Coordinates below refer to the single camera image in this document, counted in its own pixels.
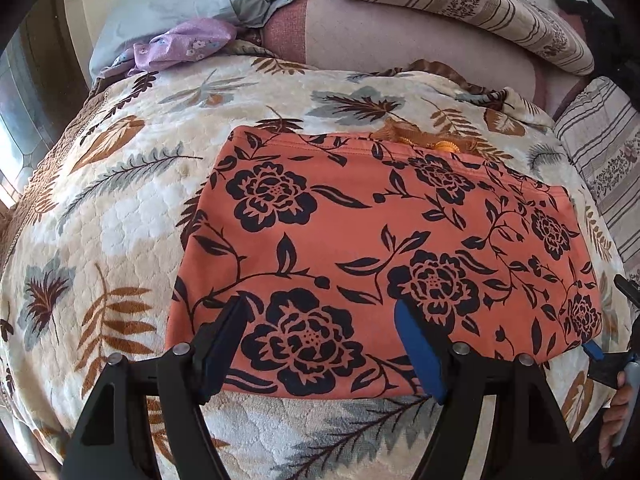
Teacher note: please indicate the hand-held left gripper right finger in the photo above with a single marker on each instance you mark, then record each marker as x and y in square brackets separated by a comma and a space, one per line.
[417, 355]

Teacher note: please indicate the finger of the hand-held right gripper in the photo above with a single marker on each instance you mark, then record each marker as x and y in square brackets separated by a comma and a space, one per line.
[602, 365]
[627, 290]

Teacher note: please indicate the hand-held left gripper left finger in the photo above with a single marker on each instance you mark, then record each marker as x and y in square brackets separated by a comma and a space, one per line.
[222, 355]

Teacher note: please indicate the orange floral blouse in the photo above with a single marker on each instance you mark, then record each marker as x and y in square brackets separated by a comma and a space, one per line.
[350, 240]

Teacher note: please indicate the dark clothes pile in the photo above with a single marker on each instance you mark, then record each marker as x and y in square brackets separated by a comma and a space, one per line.
[605, 35]

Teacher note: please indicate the person's right hand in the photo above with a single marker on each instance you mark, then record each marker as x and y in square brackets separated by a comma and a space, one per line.
[616, 415]

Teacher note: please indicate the striped floral pillow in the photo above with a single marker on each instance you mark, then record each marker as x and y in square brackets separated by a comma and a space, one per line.
[475, 5]
[605, 160]

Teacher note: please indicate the leaf print quilt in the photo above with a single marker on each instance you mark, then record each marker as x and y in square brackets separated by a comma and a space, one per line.
[125, 210]

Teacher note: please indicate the pink padded headboard cushion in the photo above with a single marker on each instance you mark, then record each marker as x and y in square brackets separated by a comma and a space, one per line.
[547, 92]

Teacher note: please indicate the purple floral cloth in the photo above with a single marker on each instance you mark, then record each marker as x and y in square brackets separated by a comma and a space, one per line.
[190, 40]

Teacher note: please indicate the pink padded bolster cushion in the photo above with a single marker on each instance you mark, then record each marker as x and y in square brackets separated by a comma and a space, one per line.
[375, 35]

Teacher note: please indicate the light blue pillow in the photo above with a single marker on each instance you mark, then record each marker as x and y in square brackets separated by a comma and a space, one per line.
[165, 0]

